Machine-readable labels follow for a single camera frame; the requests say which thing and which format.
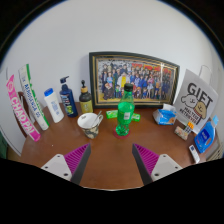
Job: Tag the blue refill pouch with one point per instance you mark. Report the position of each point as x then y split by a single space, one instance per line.
205 136

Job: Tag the green wrapped soap bar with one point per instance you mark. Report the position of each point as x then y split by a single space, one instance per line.
136 117
111 114

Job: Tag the colourful puzzle cube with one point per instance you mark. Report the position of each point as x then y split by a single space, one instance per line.
189 127

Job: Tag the white bottle blue cap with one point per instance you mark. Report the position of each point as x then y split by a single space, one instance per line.
54 106

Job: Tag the green plastic drink bottle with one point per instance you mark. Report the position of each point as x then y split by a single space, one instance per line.
125 115

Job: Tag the blue tissue pack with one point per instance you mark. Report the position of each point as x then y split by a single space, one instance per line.
165 116

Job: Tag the metal spoon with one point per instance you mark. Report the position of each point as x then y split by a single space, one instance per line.
97 118

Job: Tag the brown pump bottle yellow label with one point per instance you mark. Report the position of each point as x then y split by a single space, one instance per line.
86 101

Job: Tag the camouflage mug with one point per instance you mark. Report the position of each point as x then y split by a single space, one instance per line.
89 128

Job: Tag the small floral patterned packet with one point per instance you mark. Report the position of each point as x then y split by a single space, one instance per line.
181 133

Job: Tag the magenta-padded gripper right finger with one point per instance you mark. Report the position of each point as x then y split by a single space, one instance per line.
163 168

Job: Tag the dark blue pump bottle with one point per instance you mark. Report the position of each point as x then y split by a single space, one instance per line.
68 100

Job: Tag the white paper gift bag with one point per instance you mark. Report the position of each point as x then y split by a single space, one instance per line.
198 103

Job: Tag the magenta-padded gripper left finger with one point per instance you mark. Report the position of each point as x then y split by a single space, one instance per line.
60 166

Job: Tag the small white box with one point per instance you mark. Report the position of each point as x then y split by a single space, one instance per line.
194 154

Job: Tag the black-framed cartoon group picture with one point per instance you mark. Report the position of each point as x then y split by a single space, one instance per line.
143 80

